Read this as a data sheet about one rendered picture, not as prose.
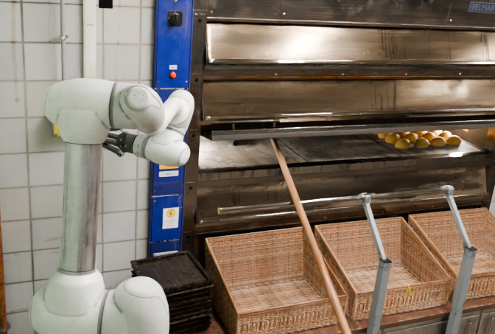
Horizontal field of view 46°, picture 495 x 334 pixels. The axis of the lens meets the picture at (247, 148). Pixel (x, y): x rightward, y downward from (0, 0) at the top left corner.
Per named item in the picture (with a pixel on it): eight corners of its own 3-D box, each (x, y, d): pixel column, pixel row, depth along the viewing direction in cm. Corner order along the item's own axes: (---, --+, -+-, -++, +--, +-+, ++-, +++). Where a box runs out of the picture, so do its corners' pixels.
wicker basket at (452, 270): (398, 256, 342) (406, 213, 333) (476, 247, 361) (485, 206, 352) (451, 304, 299) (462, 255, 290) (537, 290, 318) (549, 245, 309)
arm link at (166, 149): (152, 164, 226) (163, 133, 229) (188, 173, 221) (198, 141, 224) (139, 156, 216) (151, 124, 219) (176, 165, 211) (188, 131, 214)
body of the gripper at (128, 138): (132, 136, 220) (111, 132, 223) (132, 158, 223) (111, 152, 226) (143, 132, 227) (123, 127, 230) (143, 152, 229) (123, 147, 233)
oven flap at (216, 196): (196, 223, 284) (194, 182, 285) (484, 195, 351) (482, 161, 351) (199, 225, 280) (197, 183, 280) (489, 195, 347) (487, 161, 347)
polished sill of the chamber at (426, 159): (194, 176, 283) (194, 169, 282) (484, 156, 350) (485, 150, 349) (197, 181, 278) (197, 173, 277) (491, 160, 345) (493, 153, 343)
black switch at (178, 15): (167, 25, 245) (168, -2, 241) (181, 26, 247) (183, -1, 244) (169, 26, 242) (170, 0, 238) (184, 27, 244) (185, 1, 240)
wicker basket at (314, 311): (199, 285, 295) (202, 237, 286) (298, 270, 317) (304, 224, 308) (234, 346, 253) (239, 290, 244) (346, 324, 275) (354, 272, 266)
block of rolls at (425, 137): (345, 119, 388) (345, 111, 386) (404, 117, 406) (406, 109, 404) (399, 150, 335) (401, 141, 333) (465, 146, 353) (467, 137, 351)
